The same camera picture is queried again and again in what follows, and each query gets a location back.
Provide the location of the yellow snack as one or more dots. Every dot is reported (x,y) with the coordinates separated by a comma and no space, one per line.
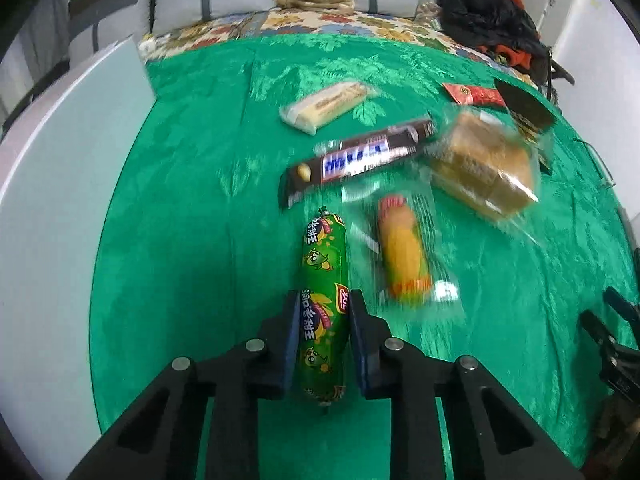
(402,250)

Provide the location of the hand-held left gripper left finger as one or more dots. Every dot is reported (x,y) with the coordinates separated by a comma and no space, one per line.
(292,340)

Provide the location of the orange garment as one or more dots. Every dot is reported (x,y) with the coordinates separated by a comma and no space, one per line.
(515,60)

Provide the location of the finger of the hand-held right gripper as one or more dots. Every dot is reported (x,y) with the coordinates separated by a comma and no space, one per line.
(597,327)
(622,305)

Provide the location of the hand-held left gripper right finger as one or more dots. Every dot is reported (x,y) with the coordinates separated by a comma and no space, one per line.
(357,340)

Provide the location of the clear plastic bag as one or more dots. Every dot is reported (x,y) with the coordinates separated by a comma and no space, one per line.
(429,15)

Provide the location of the green sausage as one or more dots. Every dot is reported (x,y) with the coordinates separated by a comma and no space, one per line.
(325,270)

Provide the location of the black jacket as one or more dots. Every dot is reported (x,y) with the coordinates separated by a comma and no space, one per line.
(480,15)

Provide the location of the red snack packet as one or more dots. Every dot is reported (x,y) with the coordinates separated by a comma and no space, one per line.
(472,94)

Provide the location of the white board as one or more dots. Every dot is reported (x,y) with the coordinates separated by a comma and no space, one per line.
(50,235)

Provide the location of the dark chocolate bar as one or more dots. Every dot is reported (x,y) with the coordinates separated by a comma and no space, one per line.
(360,157)

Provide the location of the black snack packet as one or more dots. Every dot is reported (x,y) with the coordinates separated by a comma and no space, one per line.
(525,102)

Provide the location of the cream biscuit packet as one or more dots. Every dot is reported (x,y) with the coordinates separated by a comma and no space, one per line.
(325,107)

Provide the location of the bread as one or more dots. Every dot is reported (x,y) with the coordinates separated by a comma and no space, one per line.
(480,165)

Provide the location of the black metal frame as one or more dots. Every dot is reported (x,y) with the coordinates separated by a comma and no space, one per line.
(557,72)

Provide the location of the floral bedsheet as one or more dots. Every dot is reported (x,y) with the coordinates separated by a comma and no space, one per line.
(300,22)

